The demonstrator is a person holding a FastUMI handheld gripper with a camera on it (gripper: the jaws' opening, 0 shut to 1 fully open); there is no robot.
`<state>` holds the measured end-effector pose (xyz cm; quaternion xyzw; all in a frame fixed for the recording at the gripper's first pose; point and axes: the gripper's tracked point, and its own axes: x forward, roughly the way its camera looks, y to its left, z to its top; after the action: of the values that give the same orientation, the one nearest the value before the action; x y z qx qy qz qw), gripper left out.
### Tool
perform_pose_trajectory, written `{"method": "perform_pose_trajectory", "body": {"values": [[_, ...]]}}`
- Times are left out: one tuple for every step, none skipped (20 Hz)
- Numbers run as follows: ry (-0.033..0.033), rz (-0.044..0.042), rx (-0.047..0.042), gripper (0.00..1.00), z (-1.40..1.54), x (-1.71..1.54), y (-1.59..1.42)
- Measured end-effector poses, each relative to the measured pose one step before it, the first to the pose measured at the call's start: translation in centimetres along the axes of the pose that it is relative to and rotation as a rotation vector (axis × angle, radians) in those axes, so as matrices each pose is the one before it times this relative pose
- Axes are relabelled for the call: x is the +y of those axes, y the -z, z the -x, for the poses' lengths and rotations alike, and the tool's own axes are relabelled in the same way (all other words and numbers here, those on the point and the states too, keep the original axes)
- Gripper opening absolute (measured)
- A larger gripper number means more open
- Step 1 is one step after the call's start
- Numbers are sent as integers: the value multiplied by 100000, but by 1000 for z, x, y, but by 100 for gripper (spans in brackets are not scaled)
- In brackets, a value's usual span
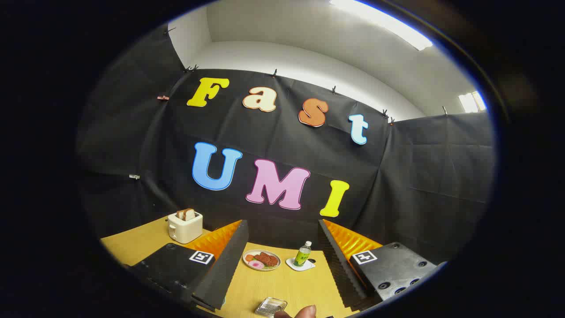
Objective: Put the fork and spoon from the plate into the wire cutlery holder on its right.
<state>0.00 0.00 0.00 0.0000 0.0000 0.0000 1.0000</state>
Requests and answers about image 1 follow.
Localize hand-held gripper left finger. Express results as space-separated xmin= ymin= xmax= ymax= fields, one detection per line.
xmin=128 ymin=220 xmax=249 ymax=312

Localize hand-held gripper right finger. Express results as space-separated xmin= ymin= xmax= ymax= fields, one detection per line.
xmin=318 ymin=219 xmax=447 ymax=310

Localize white oval food plate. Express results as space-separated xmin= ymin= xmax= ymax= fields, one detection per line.
xmin=242 ymin=250 xmax=282 ymax=271

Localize brown meat pieces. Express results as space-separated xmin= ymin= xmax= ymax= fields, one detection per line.
xmin=254 ymin=252 xmax=279 ymax=267

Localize green label drink bottle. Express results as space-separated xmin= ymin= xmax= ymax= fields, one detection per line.
xmin=293 ymin=241 xmax=313 ymax=267

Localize white square coaster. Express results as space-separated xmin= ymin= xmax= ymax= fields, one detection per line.
xmin=286 ymin=257 xmax=316 ymax=272

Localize white toaster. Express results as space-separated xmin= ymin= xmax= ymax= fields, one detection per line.
xmin=167 ymin=211 xmax=203 ymax=244

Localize black backdrop cloth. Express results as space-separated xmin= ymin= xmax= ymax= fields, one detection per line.
xmin=75 ymin=26 xmax=497 ymax=265

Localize bright window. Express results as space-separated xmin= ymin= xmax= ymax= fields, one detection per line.
xmin=458 ymin=91 xmax=487 ymax=113

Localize metal wire cutlery rack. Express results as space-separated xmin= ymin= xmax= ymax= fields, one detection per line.
xmin=254 ymin=297 xmax=288 ymax=318

